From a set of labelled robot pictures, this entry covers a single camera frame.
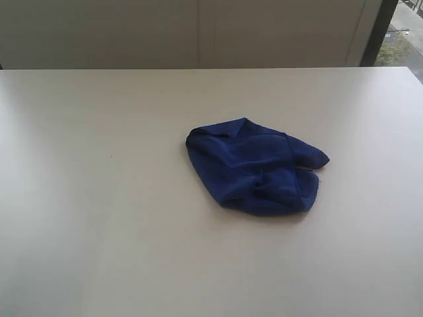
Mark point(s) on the blue towel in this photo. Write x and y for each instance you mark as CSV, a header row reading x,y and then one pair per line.
x,y
255,169

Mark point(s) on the dark window frame post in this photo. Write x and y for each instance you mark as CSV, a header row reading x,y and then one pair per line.
x,y
378,32

